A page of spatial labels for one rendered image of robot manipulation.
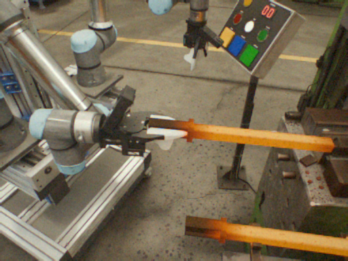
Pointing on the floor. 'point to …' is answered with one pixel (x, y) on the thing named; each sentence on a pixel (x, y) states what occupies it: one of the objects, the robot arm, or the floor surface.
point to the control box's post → (245, 119)
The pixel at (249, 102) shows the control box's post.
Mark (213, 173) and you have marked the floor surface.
